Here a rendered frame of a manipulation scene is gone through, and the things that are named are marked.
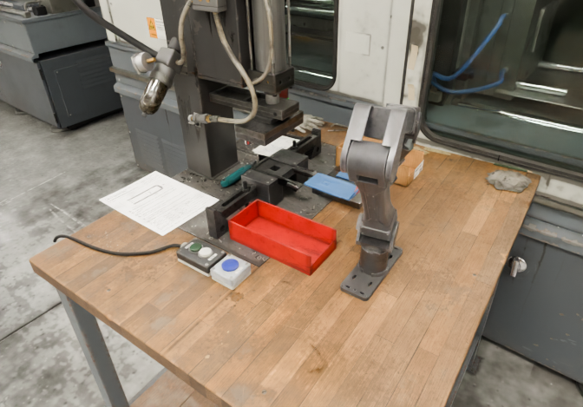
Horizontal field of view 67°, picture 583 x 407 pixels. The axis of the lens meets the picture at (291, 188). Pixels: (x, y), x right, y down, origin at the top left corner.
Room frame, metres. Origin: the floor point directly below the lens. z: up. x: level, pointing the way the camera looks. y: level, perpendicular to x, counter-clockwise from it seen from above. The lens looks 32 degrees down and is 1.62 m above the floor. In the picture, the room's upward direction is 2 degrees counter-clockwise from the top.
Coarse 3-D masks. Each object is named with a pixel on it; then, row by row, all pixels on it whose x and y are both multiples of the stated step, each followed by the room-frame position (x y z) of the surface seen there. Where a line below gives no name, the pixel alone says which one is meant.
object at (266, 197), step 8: (288, 176) 1.10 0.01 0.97; (296, 176) 1.13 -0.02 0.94; (304, 176) 1.16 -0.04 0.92; (256, 184) 1.05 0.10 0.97; (264, 192) 1.03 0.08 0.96; (272, 192) 1.04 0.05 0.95; (280, 192) 1.06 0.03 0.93; (264, 200) 1.03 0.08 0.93; (272, 200) 1.03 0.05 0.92; (280, 200) 1.06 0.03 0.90
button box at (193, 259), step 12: (192, 240) 0.86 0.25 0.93; (108, 252) 0.85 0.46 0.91; (120, 252) 0.85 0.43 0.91; (144, 252) 0.84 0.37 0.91; (156, 252) 0.85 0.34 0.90; (180, 252) 0.82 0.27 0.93; (192, 252) 0.81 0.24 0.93; (216, 252) 0.81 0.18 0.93; (192, 264) 0.79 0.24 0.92; (204, 264) 0.77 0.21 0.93
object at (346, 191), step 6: (318, 174) 1.06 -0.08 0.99; (312, 180) 1.03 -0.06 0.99; (318, 180) 1.03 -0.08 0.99; (324, 180) 1.03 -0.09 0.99; (330, 180) 1.03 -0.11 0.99; (336, 180) 1.03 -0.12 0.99; (318, 186) 1.00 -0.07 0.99; (324, 186) 1.00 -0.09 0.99; (330, 186) 1.00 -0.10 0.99; (336, 186) 1.00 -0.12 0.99; (342, 186) 1.00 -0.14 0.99; (348, 186) 1.00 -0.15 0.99; (354, 186) 1.00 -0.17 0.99; (330, 192) 0.97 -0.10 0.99; (336, 192) 0.97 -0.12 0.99; (342, 192) 0.97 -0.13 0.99; (348, 192) 0.97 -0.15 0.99; (354, 192) 0.93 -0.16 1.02; (342, 198) 0.94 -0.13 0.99; (348, 198) 0.94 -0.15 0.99
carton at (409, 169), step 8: (336, 152) 1.27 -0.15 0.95; (416, 152) 1.23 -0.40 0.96; (336, 160) 1.27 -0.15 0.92; (408, 160) 1.24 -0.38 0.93; (416, 160) 1.23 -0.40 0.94; (400, 168) 1.14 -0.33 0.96; (408, 168) 1.13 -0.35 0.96; (416, 168) 1.18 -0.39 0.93; (400, 176) 1.14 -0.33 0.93; (408, 176) 1.12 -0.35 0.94; (400, 184) 1.14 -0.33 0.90; (408, 184) 1.13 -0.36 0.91
